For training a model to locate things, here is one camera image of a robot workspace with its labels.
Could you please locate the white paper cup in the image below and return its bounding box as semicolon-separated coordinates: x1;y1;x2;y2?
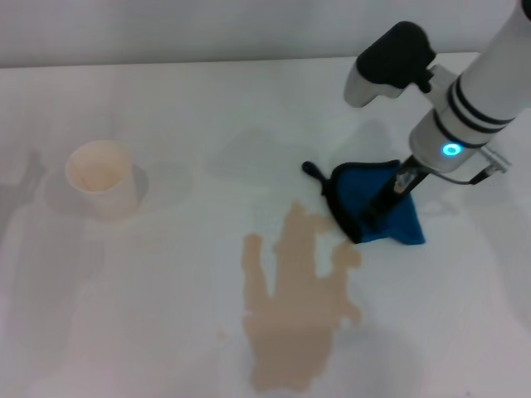
65;139;140;221

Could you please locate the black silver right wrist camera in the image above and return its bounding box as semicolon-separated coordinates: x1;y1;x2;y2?
343;21;437;109

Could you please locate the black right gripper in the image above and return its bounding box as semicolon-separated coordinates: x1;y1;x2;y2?
361;157;428;227

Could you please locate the blue rag with black trim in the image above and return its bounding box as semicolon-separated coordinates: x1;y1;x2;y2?
301;159;426;246

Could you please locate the brown water stain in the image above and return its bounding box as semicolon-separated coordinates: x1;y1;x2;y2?
241;201;363;393

